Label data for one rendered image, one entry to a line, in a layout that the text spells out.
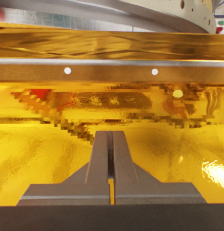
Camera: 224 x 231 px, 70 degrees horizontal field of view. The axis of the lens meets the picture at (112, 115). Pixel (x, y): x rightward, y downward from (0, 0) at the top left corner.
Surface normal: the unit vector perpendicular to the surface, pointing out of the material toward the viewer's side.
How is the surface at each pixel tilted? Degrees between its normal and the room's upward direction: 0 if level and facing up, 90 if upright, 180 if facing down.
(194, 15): 90
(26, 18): 90
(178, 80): 91
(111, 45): 90
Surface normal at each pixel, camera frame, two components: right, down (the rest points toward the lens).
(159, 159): 0.01, 0.28
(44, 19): 0.34, 0.24
